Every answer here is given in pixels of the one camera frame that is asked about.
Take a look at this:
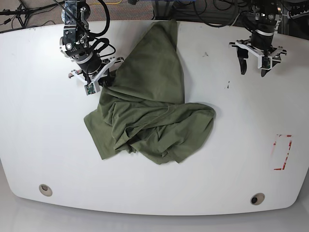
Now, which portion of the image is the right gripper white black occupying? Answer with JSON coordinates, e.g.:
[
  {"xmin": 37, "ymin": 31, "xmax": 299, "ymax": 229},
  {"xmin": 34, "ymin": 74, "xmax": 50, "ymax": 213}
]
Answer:
[{"xmin": 68, "ymin": 52, "xmax": 125, "ymax": 93}]

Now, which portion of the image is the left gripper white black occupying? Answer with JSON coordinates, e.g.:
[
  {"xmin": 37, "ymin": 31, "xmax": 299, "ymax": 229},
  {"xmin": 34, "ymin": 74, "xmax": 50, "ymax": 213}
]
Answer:
[{"xmin": 229, "ymin": 29, "xmax": 287, "ymax": 77}]

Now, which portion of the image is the olive green T-shirt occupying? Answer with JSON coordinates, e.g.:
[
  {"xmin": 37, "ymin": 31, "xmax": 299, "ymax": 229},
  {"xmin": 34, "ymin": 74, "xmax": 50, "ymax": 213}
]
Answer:
[{"xmin": 84, "ymin": 20, "xmax": 215, "ymax": 164}]

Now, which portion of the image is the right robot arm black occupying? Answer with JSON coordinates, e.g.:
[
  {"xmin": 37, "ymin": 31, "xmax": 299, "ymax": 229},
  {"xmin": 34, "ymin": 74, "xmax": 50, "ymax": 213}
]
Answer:
[{"xmin": 59, "ymin": 0, "xmax": 124, "ymax": 95}]

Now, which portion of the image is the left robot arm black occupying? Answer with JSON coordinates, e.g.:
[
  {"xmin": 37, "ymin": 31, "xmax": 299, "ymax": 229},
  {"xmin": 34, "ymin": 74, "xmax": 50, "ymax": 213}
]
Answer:
[{"xmin": 229, "ymin": 0, "xmax": 287, "ymax": 77}]

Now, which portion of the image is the white power strip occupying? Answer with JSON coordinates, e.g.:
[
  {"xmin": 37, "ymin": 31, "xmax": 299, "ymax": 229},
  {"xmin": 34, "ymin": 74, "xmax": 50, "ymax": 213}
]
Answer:
[{"xmin": 287, "ymin": 5, "xmax": 309, "ymax": 19}]

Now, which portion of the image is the red tape rectangle marking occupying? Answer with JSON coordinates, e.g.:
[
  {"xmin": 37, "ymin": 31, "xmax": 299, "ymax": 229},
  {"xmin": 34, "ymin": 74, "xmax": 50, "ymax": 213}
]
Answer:
[{"xmin": 270, "ymin": 134, "xmax": 293, "ymax": 171}]

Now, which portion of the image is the black tripod stand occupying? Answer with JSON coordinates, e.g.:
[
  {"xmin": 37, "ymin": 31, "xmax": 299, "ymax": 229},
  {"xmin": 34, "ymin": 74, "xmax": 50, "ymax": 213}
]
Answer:
[{"xmin": 0, "ymin": 0, "xmax": 65, "ymax": 33}]

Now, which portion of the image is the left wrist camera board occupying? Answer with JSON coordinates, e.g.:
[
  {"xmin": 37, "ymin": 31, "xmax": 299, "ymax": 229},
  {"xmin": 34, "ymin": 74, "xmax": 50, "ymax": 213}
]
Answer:
[{"xmin": 261, "ymin": 56, "xmax": 272, "ymax": 70}]

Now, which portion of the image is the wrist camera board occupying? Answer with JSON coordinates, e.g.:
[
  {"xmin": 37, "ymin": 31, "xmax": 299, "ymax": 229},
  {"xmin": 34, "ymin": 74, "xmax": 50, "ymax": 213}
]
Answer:
[
  {"xmin": 84, "ymin": 83, "xmax": 96, "ymax": 96},
  {"xmin": 261, "ymin": 56, "xmax": 272, "ymax": 70}
]

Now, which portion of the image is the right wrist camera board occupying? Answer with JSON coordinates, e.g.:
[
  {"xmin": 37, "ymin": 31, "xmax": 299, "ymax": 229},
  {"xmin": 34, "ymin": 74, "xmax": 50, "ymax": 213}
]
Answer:
[{"xmin": 84, "ymin": 83, "xmax": 96, "ymax": 96}]

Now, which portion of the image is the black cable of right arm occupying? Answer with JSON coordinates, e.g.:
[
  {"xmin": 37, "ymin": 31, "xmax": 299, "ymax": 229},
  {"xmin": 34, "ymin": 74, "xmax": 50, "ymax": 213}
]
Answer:
[{"xmin": 52, "ymin": 0, "xmax": 116, "ymax": 58}]

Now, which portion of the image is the left table cable grommet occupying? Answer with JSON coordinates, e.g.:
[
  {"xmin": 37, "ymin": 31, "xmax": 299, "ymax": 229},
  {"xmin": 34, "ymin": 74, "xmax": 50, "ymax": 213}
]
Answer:
[{"xmin": 39, "ymin": 184, "xmax": 53, "ymax": 197}]

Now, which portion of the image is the table cable grommet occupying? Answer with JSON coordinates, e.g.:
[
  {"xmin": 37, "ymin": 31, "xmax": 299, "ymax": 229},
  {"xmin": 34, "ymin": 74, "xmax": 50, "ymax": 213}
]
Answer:
[
  {"xmin": 250, "ymin": 193, "xmax": 265, "ymax": 205},
  {"xmin": 39, "ymin": 184, "xmax": 53, "ymax": 197}
]

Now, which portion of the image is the right table cable grommet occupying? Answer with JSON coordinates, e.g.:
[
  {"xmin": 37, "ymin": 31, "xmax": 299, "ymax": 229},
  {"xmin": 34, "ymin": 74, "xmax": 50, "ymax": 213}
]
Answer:
[{"xmin": 250, "ymin": 193, "xmax": 265, "ymax": 205}]

